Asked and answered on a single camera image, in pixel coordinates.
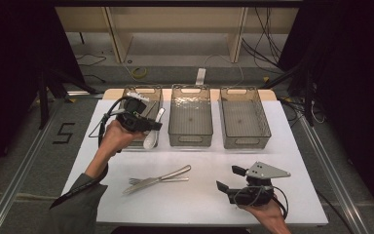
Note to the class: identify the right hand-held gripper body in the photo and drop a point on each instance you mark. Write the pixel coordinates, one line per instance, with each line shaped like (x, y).
(253, 195)

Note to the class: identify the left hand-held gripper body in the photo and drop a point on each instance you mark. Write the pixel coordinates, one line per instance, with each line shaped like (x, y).
(131, 115)

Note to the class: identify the white plastic spoon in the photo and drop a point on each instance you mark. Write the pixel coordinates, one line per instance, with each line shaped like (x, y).
(150, 141)

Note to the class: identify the clear grey plastic bin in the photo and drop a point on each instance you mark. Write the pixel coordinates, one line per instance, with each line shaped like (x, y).
(154, 97)
(191, 130)
(245, 130)

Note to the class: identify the metal fork and knife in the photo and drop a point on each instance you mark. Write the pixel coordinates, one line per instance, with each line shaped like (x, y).
(142, 185)

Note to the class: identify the person's right hand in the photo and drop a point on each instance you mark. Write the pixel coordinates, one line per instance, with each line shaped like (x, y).
(269, 217)

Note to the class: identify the person's left hand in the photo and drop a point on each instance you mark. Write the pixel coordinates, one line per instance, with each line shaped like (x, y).
(115, 138)

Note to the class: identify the yellow tape roll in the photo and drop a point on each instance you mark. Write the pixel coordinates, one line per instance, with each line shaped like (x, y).
(145, 72)

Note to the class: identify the white power strip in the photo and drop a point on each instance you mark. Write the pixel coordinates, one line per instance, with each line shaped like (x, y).
(200, 76)

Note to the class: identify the black metal stand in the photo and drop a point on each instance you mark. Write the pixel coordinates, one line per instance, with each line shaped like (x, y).
(43, 104)
(309, 104)

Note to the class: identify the wooden shelf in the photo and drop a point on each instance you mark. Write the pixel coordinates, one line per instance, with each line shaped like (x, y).
(175, 19)

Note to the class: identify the aluminium floor rail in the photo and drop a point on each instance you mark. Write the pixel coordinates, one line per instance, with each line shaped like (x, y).
(332, 177)
(17, 175)

